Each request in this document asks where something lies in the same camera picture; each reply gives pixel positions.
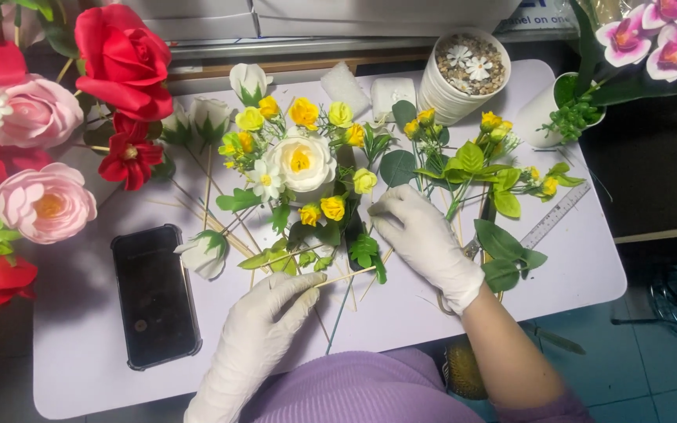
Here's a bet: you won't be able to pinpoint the person's right hand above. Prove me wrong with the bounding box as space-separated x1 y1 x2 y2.
367 184 487 316

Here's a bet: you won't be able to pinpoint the person's left hand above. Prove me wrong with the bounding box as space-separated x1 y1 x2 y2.
212 271 329 393

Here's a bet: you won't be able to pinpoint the thin wooden stick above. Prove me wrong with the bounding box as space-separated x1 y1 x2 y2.
314 248 396 289

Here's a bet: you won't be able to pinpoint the round eucalyptus leaf sprig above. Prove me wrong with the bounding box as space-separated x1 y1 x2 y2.
378 99 451 190

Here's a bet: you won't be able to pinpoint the green fern leaf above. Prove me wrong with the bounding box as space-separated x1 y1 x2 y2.
347 233 388 285

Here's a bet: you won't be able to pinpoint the pile of wooden sticks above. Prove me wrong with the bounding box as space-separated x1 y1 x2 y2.
147 144 269 277

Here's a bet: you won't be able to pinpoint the yellow bud spray light leaves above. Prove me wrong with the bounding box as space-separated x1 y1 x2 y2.
403 108 587 222

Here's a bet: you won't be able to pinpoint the white rosebud on stick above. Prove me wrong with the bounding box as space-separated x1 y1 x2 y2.
190 96 233 145
161 106 194 147
173 230 229 281
229 63 274 107

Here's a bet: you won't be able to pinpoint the large white rose yellow centre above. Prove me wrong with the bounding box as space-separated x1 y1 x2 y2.
266 130 338 194

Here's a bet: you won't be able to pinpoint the white foam block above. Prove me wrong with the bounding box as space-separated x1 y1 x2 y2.
320 61 372 119
370 77 417 123

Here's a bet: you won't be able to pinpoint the small white daisy flower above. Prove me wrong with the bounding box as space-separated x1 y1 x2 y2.
247 158 286 202

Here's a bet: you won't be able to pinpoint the dark green leaf sprig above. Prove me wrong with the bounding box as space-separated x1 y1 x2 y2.
473 219 548 293

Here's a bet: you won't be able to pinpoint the purple knitted sweater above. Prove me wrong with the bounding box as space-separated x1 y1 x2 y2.
243 349 595 423

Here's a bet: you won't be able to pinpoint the yellow rosebud spray with leaves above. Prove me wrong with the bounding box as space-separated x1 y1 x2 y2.
217 94 396 230

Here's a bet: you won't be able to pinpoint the black smartphone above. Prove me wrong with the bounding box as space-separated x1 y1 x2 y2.
110 223 203 372

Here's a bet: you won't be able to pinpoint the white ribbed pot with pebbles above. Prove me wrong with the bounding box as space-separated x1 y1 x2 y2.
417 27 512 127

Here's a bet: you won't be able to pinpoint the metal ruler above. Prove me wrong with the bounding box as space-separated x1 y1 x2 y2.
519 181 592 251

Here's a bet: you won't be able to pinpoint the white pot with green plant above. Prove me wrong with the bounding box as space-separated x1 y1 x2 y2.
514 71 607 148

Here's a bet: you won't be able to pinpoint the gold mesh object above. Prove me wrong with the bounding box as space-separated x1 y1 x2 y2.
443 340 488 401

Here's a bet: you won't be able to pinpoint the white carton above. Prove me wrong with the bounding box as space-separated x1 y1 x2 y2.
120 0 259 41
253 0 523 38

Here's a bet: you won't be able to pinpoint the small red star flower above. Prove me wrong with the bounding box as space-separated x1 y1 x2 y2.
98 112 165 192

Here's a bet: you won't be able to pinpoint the pink peony yellow centre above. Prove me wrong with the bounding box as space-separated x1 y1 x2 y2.
0 163 98 245

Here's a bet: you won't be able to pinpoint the large red rose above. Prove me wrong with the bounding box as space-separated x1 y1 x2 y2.
73 4 174 122

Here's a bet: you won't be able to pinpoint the pink rose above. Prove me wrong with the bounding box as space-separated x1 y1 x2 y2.
0 74 84 148

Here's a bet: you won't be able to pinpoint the pink and white orchid flowers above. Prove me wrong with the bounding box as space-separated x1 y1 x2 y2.
595 0 677 83

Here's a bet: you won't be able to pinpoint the green wire stem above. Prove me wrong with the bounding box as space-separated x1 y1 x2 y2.
325 275 356 356

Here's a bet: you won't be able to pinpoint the gold handled scissors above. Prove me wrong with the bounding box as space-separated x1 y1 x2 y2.
436 197 505 317

